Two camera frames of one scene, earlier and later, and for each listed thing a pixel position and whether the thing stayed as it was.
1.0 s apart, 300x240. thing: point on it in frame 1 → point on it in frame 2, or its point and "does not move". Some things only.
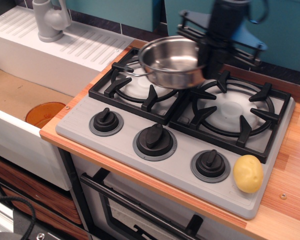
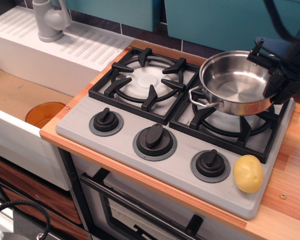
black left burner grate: (125, 86) does not move
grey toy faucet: (51, 22) does not move
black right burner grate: (243, 117) does not move
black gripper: (225, 26) → (291, 59)
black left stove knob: (106, 123) does not move
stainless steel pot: (170, 62) → (231, 83)
